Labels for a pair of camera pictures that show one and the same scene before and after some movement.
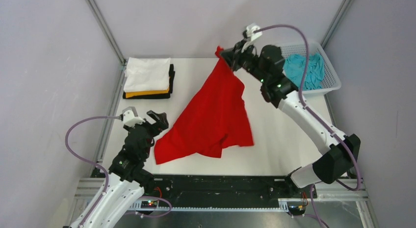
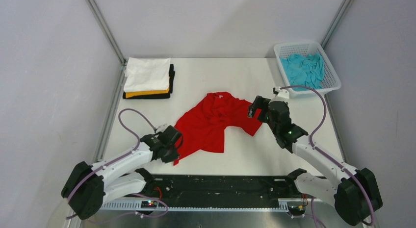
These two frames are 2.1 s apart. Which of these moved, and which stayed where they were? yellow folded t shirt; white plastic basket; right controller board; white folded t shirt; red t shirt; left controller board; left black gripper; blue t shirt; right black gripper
Moved: right black gripper; red t shirt; left black gripper
Stayed: right controller board; yellow folded t shirt; white folded t shirt; white plastic basket; blue t shirt; left controller board
